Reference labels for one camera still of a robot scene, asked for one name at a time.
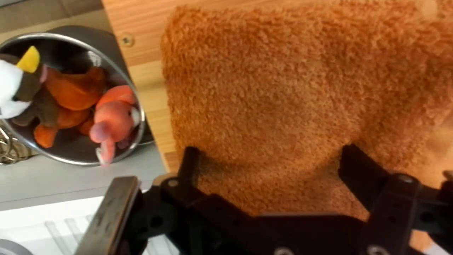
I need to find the orange plush toy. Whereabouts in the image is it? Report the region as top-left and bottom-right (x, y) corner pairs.
(32, 66), (107, 151)

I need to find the salmon pink plush toy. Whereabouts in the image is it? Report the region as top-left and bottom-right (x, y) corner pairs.
(89, 84), (143, 168)

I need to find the white sink basin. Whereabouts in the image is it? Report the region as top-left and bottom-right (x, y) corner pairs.
(0, 141), (182, 255)

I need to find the stainless steel pot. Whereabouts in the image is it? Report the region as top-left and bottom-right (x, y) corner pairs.
(0, 32), (148, 168)

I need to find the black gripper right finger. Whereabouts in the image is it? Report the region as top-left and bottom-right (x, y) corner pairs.
(337, 144), (422, 226)

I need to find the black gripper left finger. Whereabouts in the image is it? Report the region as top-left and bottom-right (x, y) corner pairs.
(175, 146), (202, 190)

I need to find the grey metal mount bracket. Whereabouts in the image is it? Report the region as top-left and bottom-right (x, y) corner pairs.
(73, 176), (143, 255)

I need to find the orange terry towel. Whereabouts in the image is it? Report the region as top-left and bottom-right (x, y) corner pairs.
(160, 0), (453, 224)

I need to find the brown white penguin plush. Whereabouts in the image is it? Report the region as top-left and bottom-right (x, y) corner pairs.
(0, 46), (48, 128)

